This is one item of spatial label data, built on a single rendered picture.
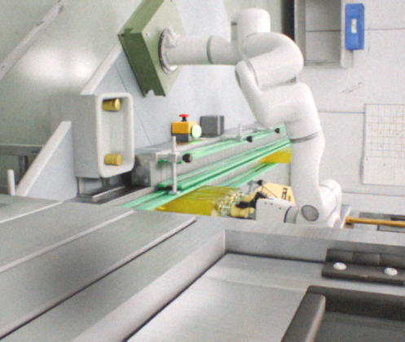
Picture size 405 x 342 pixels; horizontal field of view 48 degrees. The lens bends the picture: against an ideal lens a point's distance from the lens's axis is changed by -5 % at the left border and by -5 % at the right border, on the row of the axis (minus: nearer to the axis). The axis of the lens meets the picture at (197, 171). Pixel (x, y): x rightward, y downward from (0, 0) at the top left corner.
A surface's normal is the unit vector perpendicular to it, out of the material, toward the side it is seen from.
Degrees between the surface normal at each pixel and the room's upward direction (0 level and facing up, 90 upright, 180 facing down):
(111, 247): 90
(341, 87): 90
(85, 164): 90
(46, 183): 0
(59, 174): 0
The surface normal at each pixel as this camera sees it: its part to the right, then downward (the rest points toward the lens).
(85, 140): -0.40, 0.15
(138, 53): -0.30, 0.74
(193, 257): 0.92, 0.05
